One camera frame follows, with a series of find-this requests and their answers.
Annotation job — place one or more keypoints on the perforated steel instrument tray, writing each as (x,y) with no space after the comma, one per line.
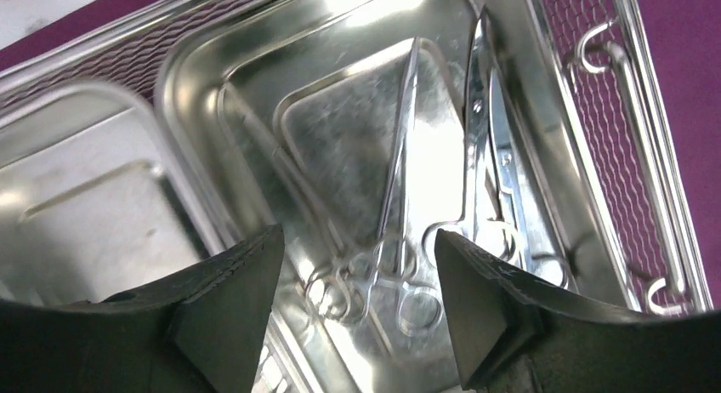
(151,143)

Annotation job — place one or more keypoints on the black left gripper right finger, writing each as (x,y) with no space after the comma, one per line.
(512,331)

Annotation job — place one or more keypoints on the steel surgical forceps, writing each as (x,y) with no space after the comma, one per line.
(350,133)

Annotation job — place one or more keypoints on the purple cloth wrap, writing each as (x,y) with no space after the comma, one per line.
(684,39)

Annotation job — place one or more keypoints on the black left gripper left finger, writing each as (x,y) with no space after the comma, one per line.
(200,329)

